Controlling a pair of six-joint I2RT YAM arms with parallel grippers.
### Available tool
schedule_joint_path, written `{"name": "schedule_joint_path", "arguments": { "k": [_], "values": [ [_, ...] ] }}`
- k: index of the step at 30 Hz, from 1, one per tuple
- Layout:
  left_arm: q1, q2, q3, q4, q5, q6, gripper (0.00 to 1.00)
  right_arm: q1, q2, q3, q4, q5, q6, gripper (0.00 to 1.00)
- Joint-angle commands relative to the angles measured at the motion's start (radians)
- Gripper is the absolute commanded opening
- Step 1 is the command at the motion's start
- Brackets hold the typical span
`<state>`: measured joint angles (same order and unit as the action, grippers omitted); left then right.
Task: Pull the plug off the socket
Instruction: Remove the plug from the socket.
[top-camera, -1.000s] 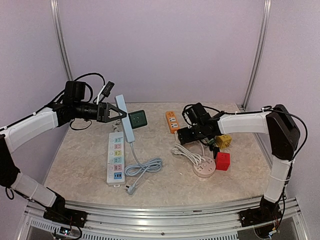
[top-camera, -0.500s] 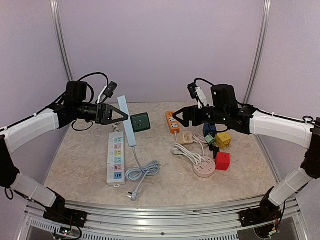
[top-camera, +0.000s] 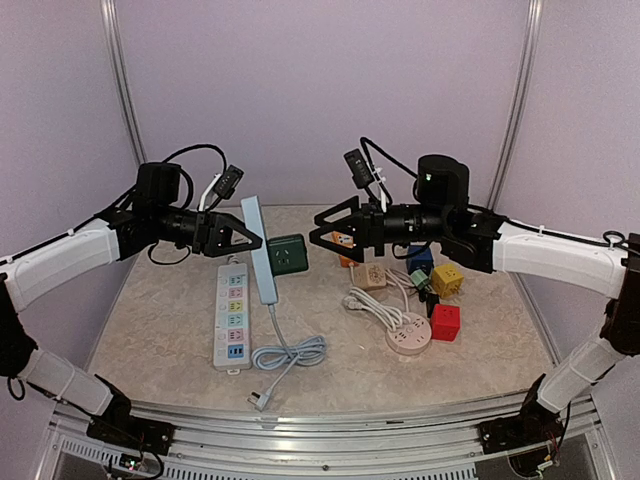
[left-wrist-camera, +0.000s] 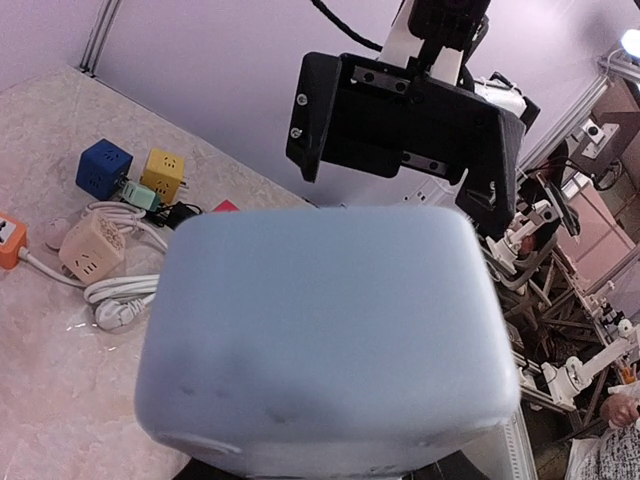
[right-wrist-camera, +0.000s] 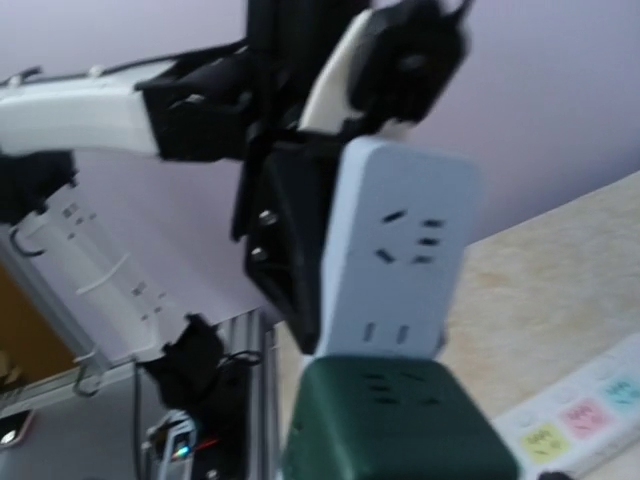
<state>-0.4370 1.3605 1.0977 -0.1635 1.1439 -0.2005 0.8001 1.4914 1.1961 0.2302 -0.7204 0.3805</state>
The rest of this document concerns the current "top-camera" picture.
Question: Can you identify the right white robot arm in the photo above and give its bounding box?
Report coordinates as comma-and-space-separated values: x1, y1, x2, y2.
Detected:
309, 154, 639, 444

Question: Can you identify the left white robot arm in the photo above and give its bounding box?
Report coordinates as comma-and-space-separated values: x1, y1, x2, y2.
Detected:
1, 157, 263, 445

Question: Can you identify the pinkish white cable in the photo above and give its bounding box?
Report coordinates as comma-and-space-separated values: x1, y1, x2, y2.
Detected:
349, 264, 426, 314

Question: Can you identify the dark green cube socket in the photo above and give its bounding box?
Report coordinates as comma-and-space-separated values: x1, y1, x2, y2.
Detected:
267, 233, 309, 277

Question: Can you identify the yellow cube socket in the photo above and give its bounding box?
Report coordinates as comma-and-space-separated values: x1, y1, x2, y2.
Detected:
431, 264, 464, 299

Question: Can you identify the black plug adapter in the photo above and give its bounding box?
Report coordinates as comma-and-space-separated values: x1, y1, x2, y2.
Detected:
419, 290, 440, 318

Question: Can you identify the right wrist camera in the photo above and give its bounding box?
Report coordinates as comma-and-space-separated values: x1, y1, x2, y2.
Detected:
344, 149, 392, 212

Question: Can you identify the left aluminium frame post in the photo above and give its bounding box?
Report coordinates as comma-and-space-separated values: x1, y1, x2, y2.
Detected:
100, 0, 147, 165

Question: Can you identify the orange power strip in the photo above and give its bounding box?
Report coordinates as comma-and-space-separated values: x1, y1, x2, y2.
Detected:
332, 231, 359, 268

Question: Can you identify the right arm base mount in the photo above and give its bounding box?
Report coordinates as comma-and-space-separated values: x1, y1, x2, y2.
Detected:
478, 415, 564, 454

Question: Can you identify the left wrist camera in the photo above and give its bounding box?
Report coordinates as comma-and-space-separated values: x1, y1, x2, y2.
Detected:
198, 165, 244, 212

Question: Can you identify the white power strip blue USB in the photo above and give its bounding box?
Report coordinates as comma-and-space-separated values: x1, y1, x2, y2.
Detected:
212, 263, 252, 375

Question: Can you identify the red cube socket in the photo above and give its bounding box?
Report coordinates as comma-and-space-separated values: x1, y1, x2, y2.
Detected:
430, 304, 461, 342

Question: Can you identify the front aluminium rail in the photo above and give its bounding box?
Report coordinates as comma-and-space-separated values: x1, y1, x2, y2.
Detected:
34, 393, 622, 479

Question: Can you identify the light green cube socket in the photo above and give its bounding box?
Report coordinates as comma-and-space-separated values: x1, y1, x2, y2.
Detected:
410, 268, 430, 291

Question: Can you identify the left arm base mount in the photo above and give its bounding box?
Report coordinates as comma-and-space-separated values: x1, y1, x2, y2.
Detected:
86, 417, 176, 456

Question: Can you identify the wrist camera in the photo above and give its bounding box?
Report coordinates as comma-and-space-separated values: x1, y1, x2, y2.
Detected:
344, 149, 392, 212
198, 165, 244, 212

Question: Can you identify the right aluminium frame post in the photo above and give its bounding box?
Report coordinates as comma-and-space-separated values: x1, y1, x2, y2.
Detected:
486, 0, 545, 210

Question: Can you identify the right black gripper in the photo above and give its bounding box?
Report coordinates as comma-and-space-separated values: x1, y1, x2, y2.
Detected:
311, 194, 451, 260

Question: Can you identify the aluminium frame post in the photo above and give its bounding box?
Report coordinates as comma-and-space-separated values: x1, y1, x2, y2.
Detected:
100, 0, 147, 165
486, 0, 545, 210

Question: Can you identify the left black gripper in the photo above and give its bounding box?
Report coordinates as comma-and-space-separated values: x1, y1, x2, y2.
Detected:
153, 204, 265, 256

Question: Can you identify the white round socket base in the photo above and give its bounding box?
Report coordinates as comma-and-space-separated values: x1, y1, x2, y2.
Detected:
385, 312, 432, 356

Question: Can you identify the beige cube socket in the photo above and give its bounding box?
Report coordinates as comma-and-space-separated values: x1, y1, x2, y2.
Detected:
351, 263, 387, 291

